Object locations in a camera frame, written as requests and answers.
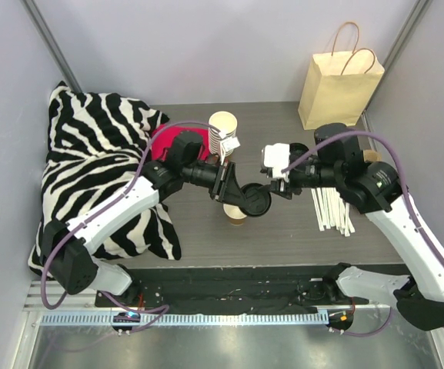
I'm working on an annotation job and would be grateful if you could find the brown paper coffee cup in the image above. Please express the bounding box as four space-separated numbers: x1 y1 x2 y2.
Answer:
222 204 247 226

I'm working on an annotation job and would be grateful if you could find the black plastic cup lid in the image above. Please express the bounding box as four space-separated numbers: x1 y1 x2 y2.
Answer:
241 183 272 218

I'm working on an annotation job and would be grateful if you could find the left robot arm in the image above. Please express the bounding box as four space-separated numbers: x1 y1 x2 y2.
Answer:
40 131 255 307

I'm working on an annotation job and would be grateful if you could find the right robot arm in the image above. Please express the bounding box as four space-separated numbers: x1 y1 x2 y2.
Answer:
261 123 444 331

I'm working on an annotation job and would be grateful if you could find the white wrapped straw bundle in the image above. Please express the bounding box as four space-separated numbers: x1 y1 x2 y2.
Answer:
311 188 356 237

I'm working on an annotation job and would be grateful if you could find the stack of brown paper cups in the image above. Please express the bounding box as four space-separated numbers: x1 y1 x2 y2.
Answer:
208 111 238 157

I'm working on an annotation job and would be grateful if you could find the pink folded cloth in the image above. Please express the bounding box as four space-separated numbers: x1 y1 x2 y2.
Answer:
151 126 210 160

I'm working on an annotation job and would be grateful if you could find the brown pulp cup carrier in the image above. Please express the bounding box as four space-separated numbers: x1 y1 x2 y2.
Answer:
362 149 382 162

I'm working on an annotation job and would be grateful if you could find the brown paper bag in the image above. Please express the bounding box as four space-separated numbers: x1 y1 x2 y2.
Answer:
298 21 385 130

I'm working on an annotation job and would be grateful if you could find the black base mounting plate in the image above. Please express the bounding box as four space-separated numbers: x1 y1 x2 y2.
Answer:
94 264 392 314

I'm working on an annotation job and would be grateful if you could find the zebra print pillow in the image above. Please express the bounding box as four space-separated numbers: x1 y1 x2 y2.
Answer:
28 81 169 276

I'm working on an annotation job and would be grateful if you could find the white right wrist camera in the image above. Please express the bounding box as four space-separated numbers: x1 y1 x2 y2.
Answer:
261 143 290 181

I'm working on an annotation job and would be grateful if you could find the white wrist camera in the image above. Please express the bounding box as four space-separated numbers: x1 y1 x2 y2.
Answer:
220 137 240 153
261 143 290 181

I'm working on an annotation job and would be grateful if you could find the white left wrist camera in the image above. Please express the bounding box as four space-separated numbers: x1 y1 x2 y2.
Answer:
220 137 240 153

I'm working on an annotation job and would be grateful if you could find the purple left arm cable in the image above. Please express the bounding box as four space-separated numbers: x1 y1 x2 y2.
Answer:
40 121 226 343

